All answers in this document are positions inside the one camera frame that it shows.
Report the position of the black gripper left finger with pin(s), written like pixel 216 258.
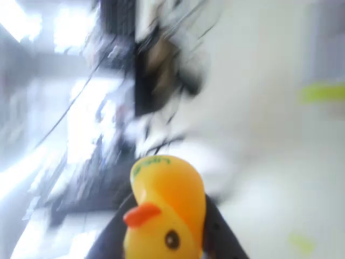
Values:
pixel 107 237

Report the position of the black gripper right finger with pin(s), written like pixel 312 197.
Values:
pixel 223 234

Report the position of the yellow rubber duck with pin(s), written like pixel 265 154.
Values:
pixel 167 205

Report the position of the yellow tape strip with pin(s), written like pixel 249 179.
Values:
pixel 320 93

